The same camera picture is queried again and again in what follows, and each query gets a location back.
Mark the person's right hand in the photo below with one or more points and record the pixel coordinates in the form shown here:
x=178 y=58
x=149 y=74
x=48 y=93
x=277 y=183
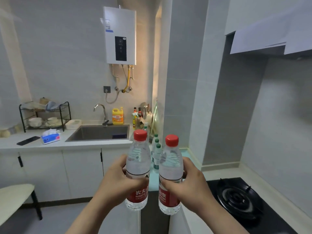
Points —
x=195 y=190

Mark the person's left hand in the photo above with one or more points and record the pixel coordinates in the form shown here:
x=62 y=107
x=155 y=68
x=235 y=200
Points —
x=112 y=185

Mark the person's left thumb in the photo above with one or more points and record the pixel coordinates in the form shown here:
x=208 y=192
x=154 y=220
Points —
x=139 y=181

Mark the person's right thumb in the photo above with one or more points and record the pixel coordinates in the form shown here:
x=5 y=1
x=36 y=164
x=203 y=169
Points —
x=170 y=185

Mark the red-capped clear water bottle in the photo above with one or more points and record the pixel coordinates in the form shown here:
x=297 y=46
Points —
x=137 y=163
x=171 y=165

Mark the person's right forearm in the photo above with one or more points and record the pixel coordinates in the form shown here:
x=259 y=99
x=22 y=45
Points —
x=219 y=219

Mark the person's left forearm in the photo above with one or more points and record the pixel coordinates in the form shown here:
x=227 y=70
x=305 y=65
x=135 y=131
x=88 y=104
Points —
x=95 y=219

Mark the green-capped clear water bottle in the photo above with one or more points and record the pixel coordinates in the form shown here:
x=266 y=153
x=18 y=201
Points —
x=156 y=158
x=156 y=141
x=155 y=136

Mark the yellow-green spray bottle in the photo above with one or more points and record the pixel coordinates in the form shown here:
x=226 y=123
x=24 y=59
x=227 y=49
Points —
x=134 y=120

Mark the stainless steel sink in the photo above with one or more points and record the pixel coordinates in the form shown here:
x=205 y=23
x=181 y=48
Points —
x=97 y=134

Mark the knife block with knives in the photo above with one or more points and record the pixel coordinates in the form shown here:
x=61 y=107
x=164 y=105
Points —
x=147 y=115

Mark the yellow detergent bottle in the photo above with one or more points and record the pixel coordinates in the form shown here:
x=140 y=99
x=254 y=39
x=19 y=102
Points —
x=117 y=117

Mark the black stove burner grate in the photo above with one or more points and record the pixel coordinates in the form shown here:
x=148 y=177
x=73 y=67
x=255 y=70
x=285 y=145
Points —
x=237 y=199

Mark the chrome sink faucet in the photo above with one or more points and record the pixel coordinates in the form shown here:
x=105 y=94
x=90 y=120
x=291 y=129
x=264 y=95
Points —
x=104 y=114

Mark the white lower kitchen cabinet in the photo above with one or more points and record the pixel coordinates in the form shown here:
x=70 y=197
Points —
x=61 y=173

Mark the white plastic container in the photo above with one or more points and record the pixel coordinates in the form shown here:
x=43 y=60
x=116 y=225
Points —
x=73 y=124

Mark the blue tissue pack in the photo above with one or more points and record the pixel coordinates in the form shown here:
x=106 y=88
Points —
x=50 y=137

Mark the black gas stove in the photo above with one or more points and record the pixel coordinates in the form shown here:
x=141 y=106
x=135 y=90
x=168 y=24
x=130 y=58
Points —
x=268 y=216

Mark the metal water pipe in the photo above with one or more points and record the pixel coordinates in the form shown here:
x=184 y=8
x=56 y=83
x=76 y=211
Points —
x=115 y=77
x=131 y=77

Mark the white ceramic bowl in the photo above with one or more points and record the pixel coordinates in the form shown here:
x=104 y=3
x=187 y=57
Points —
x=35 y=121
x=52 y=120

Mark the blue cloth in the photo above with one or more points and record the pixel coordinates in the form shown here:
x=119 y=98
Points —
x=52 y=105

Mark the black smartphone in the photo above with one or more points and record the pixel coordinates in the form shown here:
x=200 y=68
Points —
x=28 y=140

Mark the woven basket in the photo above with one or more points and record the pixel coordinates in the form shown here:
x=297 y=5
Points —
x=44 y=101

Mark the white cushioned stool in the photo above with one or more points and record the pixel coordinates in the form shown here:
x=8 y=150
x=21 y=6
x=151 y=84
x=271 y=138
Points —
x=14 y=197

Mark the white range hood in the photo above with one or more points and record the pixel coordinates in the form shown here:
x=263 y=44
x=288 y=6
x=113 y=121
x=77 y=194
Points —
x=263 y=34

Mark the grey wall socket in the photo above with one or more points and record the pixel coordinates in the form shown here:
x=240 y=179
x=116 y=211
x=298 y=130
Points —
x=107 y=89

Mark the white wall water heater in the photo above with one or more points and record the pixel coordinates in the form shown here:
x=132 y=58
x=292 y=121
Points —
x=119 y=26

